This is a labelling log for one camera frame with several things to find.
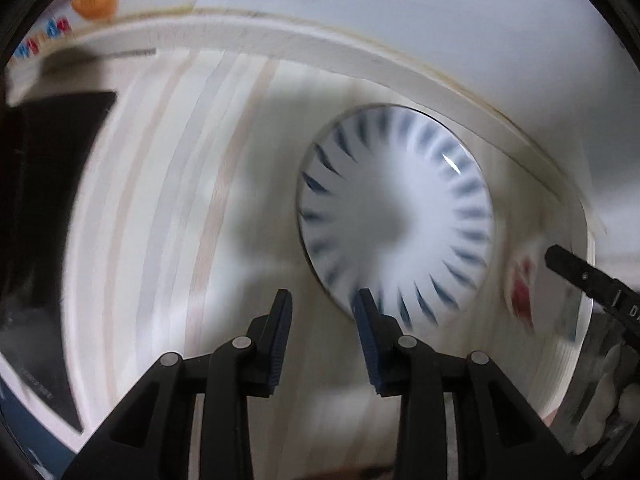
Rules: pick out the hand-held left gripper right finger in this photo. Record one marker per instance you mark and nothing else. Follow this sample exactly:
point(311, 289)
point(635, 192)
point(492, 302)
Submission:
point(366, 332)

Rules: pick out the white plate with blue strokes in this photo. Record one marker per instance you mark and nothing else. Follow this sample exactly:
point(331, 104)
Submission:
point(400, 210)

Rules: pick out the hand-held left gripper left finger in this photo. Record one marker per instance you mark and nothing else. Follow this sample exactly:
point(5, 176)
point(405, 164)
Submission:
point(281, 327)

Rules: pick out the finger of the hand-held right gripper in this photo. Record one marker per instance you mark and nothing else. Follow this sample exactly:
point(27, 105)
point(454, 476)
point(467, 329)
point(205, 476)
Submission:
point(575, 270)

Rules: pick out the colourful wall sticker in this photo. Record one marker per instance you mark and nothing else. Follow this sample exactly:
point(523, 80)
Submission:
point(95, 5)

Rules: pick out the black stove top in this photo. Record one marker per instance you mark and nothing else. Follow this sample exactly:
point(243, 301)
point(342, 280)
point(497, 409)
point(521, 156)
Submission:
point(50, 185)

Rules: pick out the red patterned plate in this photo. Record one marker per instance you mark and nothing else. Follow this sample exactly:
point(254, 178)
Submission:
point(522, 285)

